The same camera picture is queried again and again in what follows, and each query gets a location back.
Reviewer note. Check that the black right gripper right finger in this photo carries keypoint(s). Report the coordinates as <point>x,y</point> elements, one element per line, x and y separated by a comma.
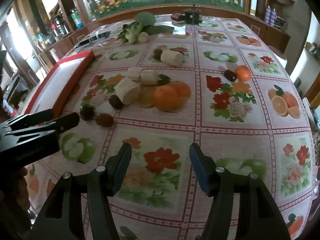
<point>247,197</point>

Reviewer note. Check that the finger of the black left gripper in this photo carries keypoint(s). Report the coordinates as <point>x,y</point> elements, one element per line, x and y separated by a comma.
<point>27,120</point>
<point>25,146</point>

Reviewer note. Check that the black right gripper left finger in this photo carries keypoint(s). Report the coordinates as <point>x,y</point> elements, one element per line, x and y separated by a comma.
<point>61,214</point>

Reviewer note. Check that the red rimmed white tray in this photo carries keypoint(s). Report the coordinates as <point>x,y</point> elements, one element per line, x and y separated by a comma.
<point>54,91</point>

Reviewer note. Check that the pink thermos bottle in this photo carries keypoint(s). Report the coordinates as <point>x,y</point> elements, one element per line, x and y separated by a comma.
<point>54,55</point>

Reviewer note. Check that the brownish passion fruit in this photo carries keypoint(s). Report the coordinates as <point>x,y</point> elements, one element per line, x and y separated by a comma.
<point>104,120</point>

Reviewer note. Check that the white yam piece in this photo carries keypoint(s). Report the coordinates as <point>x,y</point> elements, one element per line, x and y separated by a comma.
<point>127,91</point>
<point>149,77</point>
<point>173,58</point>
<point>134,73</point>

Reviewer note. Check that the green plastic bottle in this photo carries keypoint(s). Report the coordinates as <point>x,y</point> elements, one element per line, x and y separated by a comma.
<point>76,18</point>

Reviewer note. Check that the orange near white pieces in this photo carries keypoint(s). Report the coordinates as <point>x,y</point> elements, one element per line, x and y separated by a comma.
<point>165,98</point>

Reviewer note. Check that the small orange far right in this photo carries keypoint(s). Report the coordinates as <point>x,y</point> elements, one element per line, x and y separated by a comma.
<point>243,73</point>

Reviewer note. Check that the floral fruit print tablecloth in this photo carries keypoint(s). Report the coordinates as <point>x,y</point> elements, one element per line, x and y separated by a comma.
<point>255,126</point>

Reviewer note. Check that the green leafy bok choy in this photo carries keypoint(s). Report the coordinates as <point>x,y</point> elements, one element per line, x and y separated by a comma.
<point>130,32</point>

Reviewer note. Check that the small white round piece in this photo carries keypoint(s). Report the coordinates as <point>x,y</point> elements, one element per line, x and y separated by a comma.
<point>143,37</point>

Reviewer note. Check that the green cucumber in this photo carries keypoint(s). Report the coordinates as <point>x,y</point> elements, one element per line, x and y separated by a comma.
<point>158,29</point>

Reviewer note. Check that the red black box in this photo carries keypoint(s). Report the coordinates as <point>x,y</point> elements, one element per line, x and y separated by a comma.
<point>178,17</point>

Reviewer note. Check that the black pot on table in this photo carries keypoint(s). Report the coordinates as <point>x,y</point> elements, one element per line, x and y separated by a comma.
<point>192,16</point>

